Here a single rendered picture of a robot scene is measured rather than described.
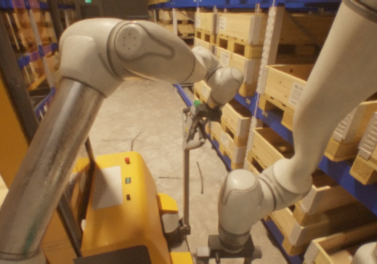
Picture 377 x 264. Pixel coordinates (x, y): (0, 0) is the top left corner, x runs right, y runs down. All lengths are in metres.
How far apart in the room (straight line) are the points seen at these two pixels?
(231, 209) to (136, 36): 0.42
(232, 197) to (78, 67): 0.44
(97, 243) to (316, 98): 1.15
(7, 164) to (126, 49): 0.73
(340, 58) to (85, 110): 0.46
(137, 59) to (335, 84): 0.31
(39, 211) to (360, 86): 0.57
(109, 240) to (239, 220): 0.83
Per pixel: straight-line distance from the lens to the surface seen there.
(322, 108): 0.32
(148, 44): 0.42
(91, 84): 0.52
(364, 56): 0.28
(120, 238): 1.25
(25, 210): 0.54
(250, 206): 0.54
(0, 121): 0.94
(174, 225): 1.81
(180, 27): 6.59
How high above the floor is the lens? 1.89
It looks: 30 degrees down
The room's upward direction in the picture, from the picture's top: straight up
